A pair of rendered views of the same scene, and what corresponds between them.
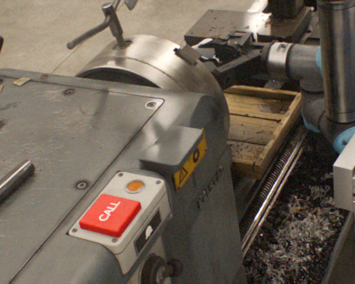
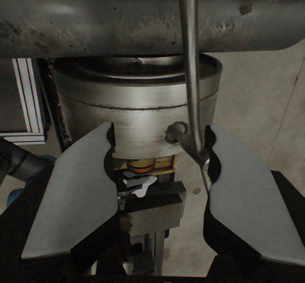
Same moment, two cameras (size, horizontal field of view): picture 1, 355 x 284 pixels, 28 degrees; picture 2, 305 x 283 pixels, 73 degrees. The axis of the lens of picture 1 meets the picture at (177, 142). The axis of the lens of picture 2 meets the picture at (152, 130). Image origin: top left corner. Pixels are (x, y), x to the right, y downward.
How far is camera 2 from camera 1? 1.08 m
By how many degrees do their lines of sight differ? 22
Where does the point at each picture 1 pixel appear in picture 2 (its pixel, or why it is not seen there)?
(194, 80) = (77, 120)
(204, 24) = (174, 214)
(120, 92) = not seen: outside the picture
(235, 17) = (157, 225)
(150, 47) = (139, 138)
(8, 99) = not seen: outside the picture
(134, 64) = (137, 99)
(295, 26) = not seen: hidden behind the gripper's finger
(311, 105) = (39, 167)
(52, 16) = not seen: hidden behind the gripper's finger
